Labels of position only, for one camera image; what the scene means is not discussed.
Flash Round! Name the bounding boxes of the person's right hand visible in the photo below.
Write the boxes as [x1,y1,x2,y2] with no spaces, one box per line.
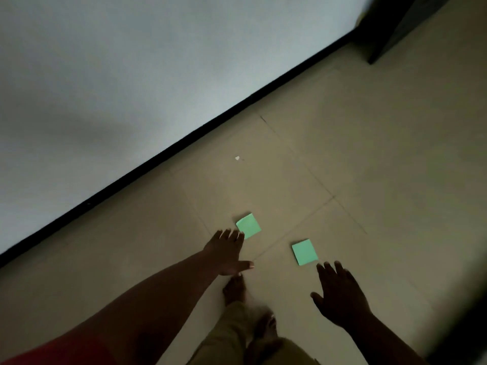
[310,260,372,331]

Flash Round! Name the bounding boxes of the person's left hand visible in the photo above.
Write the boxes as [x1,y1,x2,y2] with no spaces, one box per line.
[202,228,256,278]

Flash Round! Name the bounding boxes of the green sticky note pad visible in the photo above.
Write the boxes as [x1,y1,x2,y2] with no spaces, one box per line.
[235,213,262,240]
[291,239,319,267]

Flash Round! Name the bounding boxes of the person's right forearm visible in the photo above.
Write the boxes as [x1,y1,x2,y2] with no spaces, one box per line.
[342,311,431,365]

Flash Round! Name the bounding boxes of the person's left forearm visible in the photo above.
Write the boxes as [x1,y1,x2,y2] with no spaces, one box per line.
[22,258,225,365]

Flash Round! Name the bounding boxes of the person's left foot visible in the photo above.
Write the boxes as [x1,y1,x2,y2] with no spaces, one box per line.
[222,274,248,307]

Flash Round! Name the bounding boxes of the person's foot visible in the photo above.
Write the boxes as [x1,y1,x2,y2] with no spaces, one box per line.
[253,311,279,341]
[222,274,248,307]

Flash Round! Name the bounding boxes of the person's right foot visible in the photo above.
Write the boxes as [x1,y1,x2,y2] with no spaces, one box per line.
[253,311,279,341]

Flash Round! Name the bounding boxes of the khaki trousers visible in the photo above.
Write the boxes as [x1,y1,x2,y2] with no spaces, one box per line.
[188,300,320,365]

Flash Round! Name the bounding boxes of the black baseboard strip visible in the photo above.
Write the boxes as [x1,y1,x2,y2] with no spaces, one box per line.
[0,18,366,269]

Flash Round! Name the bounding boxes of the red shirt sleeve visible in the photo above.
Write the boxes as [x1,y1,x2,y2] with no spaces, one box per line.
[0,334,115,365]

